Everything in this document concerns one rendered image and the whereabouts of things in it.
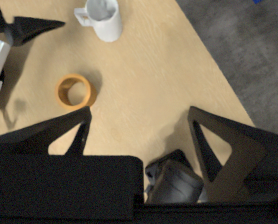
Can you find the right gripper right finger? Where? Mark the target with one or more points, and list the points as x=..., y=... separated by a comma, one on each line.
x=254, y=155

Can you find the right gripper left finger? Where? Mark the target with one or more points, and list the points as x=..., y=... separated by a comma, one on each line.
x=36, y=138

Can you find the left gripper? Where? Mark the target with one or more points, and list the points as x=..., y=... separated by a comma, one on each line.
x=16, y=31

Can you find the white ceramic mug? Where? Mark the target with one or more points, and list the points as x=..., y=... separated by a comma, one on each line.
x=101, y=10

